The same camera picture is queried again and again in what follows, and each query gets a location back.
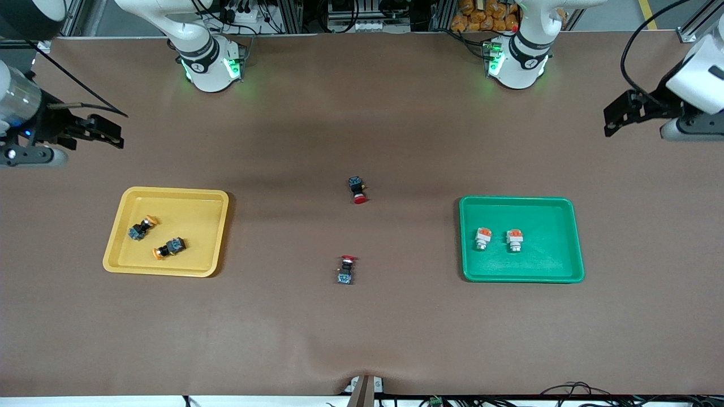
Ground yellow push button switch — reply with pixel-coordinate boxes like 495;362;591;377
128;215;159;241
153;237;187;260

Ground aluminium profile beam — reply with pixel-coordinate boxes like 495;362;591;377
678;0;724;44
31;0;108;53

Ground yellow plastic tray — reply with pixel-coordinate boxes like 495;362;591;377
102;187;230;278

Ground green plastic tray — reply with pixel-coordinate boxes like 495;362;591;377
459;196;585;284

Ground orange objects pile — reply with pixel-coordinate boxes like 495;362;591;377
451;0;521;32

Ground aluminium equipment rack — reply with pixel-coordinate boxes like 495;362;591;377
249;0;453;34

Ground brown table mat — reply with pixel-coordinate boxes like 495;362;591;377
0;31;724;397

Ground metal table clamp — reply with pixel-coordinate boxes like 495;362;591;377
342;374;385;407

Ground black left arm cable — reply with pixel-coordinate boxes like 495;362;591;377
620;0;697;94

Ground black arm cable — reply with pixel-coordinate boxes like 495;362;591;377
25;38;128;118
620;0;697;94

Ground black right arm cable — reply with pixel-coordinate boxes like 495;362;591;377
25;38;128;118

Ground red push button switch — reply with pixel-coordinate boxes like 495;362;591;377
337;255;357;285
348;176;369;205

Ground black cable bundle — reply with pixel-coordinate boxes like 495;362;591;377
537;382;628;407

